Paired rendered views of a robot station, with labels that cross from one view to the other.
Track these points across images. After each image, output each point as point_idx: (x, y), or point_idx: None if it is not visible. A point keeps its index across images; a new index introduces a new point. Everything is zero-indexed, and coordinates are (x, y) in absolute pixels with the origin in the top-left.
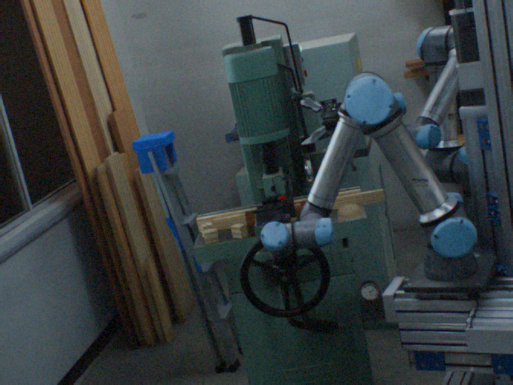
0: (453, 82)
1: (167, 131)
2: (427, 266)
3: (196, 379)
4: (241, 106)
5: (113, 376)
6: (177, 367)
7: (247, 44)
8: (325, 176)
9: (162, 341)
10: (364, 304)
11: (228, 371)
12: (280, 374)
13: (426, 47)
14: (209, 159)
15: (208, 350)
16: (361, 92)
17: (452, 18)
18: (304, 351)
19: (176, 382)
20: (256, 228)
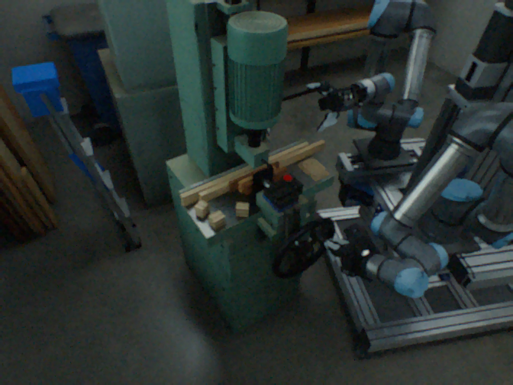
0: (426, 63)
1: (46, 63)
2: (433, 234)
3: (112, 262)
4: (254, 92)
5: (25, 277)
6: (85, 253)
7: (236, 4)
8: (428, 202)
9: (51, 228)
10: (319, 231)
11: (135, 247)
12: (253, 288)
13: (385, 19)
14: (11, 44)
15: (101, 229)
16: None
17: (505, 19)
18: (271, 270)
19: (96, 270)
20: (280, 215)
